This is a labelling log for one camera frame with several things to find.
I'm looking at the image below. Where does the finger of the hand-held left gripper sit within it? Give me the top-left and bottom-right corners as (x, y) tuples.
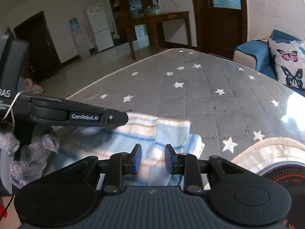
(30, 95), (129, 128)

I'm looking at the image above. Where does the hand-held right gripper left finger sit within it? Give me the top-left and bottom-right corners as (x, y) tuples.
(71, 144), (143, 195)

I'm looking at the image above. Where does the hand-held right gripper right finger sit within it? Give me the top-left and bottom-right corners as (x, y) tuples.
(164, 144), (250, 195)

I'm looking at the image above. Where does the blue beige striped garment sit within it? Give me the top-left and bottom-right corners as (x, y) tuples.
(51, 112), (205, 187)

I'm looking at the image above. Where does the person's left hand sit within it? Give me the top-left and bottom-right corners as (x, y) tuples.
(0, 122), (60, 189)

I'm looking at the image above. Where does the red white floor toy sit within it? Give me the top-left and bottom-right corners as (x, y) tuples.
(24, 77), (45, 95)

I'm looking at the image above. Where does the grey star-print table cover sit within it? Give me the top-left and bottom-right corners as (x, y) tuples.
(64, 48), (305, 172)

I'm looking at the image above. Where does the white water dispenser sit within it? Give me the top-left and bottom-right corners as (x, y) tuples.
(69, 17), (92, 59)

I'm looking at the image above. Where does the white refrigerator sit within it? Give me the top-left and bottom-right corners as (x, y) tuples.
(86, 3), (114, 53)

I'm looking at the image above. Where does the green white cardboard box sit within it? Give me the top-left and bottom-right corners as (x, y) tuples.
(134, 24), (150, 46)

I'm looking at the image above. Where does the dark wooden display cabinet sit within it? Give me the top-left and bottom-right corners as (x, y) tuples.
(106, 0), (160, 46)

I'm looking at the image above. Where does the dark wooden side table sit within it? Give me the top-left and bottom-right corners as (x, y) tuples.
(125, 11), (192, 60)

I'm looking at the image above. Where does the blue sofa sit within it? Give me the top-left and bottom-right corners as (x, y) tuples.
(233, 29), (305, 96)

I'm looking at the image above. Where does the dark wooden door with glass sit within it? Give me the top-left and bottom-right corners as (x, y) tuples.
(191, 0), (248, 60)

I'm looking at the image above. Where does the white butterfly-print pillow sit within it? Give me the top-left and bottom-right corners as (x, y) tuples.
(268, 39), (305, 90)

